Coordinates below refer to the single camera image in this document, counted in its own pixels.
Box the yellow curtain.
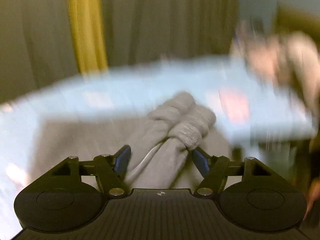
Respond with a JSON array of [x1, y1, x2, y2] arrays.
[[68, 0, 108, 75]]

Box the light blue patterned bedsheet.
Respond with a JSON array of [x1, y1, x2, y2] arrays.
[[1, 56, 317, 239]]

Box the pink plush toy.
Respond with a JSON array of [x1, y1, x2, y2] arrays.
[[230, 20, 319, 139]]

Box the grey sweatpants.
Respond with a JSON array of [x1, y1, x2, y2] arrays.
[[29, 92, 231, 190]]

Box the olive padded headboard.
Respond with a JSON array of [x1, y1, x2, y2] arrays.
[[272, 2, 319, 40]]

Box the grey curtain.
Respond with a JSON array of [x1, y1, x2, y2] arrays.
[[1, 0, 238, 102]]

